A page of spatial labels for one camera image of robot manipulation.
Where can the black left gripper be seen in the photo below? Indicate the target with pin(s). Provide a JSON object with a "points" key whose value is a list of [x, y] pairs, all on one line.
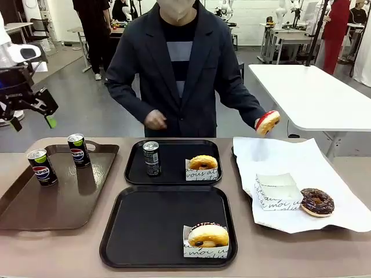
{"points": [[14, 87]]}

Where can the black Pepsi soda can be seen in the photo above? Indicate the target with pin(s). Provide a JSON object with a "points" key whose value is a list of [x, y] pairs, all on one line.
{"points": [[152, 160], [43, 171], [79, 153]]}

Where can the yellow glazed donut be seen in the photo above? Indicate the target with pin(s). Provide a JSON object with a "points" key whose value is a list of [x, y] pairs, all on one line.
{"points": [[203, 162]]}

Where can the white printed paper box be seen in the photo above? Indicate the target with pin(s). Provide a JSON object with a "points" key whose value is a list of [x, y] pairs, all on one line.
{"points": [[203, 252], [200, 175], [278, 197]]}

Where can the yellow donut with sprinkled edge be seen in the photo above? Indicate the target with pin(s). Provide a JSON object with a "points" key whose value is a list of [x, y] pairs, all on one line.
{"points": [[207, 236]]}

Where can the red frosted donut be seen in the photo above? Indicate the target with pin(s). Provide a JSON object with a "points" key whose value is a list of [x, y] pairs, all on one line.
{"points": [[268, 123]]}

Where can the person's left forearm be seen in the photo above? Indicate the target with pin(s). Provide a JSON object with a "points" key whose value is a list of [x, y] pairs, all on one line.
{"points": [[246, 107]]}

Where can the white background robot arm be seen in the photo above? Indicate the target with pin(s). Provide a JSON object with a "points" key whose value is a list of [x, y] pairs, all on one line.
{"points": [[280, 14], [227, 8]]}

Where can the person's right forearm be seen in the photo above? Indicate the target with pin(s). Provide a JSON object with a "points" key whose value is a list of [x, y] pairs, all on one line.
{"points": [[127, 101]]}

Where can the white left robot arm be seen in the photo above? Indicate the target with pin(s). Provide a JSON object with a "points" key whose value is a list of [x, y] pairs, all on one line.
{"points": [[17, 53]]}

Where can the person's right hand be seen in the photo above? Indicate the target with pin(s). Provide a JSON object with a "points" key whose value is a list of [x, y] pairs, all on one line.
{"points": [[155, 120]]}

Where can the person's left hand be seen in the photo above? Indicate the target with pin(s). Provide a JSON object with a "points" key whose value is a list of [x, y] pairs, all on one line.
{"points": [[257, 124]]}

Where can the black office chair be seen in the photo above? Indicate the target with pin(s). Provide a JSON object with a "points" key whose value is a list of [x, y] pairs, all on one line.
{"points": [[39, 27]]}

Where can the light grey desk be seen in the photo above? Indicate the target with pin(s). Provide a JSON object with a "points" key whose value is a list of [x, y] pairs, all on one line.
{"points": [[17, 26]]}

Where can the brown serving tray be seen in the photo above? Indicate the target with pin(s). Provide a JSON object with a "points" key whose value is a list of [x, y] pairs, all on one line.
{"points": [[43, 208]]}

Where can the cluttered background workbench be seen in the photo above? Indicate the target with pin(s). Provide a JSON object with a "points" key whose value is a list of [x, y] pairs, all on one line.
{"points": [[78, 29]]}

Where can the standing person in black clothes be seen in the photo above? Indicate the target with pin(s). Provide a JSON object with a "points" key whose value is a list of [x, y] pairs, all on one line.
{"points": [[92, 34]]}

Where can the small black serving tray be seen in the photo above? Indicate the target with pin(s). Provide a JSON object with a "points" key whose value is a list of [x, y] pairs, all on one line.
{"points": [[171, 156]]}

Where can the large black serving tray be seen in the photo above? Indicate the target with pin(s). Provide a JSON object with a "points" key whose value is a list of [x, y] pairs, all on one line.
{"points": [[150, 226]]}

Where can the person in dark blazer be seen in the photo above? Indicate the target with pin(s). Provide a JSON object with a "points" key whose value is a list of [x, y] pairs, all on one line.
{"points": [[197, 87]]}

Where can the black stool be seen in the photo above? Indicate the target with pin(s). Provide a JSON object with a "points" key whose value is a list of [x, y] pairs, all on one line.
{"points": [[241, 71]]}

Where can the white paper sheet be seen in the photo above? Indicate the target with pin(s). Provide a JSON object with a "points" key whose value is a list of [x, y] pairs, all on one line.
{"points": [[290, 162]]}

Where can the white table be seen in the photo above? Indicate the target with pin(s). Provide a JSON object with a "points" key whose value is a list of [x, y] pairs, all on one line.
{"points": [[319, 95]]}

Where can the black tripod pole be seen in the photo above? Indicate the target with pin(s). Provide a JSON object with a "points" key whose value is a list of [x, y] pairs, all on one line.
{"points": [[319, 32]]}

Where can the chocolate frosted donut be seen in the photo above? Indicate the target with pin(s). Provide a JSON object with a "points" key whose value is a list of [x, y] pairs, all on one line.
{"points": [[317, 202]]}

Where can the person in red apron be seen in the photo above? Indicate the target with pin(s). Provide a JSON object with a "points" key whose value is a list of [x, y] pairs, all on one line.
{"points": [[336, 29]]}

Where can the seated person in black shirt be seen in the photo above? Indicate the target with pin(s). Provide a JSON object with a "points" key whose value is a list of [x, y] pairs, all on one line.
{"points": [[358, 16]]}

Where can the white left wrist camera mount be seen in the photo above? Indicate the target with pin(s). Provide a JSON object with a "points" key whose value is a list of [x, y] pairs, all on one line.
{"points": [[39, 67]]}

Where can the white frame background desk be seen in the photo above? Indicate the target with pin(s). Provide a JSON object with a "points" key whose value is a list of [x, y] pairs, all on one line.
{"points": [[290, 39]]}

